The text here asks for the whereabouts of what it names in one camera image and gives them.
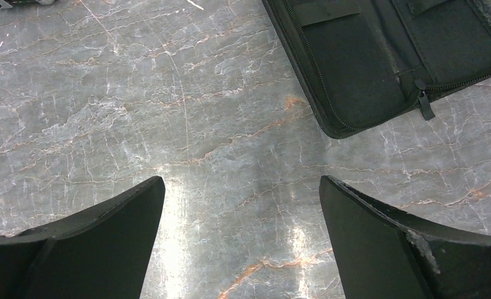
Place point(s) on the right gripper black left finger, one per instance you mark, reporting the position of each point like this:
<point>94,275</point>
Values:
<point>100,252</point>

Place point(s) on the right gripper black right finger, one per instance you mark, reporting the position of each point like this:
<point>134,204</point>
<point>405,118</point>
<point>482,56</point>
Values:
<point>384,252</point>

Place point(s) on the black zippered tool pouch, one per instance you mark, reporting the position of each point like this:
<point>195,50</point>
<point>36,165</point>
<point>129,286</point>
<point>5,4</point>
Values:
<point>362,63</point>

